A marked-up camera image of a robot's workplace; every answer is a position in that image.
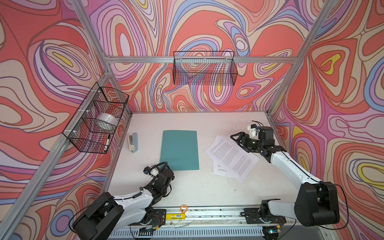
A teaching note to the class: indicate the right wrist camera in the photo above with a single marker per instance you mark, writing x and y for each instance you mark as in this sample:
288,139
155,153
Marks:
253,130

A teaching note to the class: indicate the black white marker pen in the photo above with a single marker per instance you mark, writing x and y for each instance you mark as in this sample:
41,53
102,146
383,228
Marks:
107,143

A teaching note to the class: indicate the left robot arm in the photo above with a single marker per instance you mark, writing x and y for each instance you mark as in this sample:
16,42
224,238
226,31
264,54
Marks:
110,213

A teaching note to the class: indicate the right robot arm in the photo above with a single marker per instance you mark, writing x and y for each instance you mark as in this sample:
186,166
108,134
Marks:
317,201

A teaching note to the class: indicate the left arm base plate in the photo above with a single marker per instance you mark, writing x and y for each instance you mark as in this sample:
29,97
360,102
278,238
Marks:
154,217

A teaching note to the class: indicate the black wire basket wall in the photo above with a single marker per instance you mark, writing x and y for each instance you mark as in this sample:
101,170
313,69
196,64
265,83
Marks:
87,134
207,68

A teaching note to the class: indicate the black wire basket left wall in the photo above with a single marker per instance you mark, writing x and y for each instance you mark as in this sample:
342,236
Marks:
87,134

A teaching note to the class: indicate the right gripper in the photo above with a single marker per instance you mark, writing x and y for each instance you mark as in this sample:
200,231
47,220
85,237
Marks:
241,134

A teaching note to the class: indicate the black wire basket back wall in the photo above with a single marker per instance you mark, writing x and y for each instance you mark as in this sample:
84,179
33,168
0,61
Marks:
207,68

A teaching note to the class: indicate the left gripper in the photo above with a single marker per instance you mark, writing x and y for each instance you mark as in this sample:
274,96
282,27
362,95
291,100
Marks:
169,170

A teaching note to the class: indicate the grey white stapler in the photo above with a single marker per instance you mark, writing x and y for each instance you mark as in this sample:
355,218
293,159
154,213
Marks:
133,142

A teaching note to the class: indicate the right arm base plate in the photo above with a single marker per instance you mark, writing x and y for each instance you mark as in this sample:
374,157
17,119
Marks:
256,216

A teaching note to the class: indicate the yellow cylinder with label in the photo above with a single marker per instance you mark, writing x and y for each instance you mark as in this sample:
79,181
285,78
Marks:
180,216

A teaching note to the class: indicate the teal folder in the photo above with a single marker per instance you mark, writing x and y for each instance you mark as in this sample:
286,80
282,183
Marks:
180,150

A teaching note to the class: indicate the printed paper sheet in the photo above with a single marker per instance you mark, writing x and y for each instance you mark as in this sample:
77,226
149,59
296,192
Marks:
220,169
225,150

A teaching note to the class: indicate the white tape roll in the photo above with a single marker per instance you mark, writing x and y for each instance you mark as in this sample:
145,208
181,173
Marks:
108,118

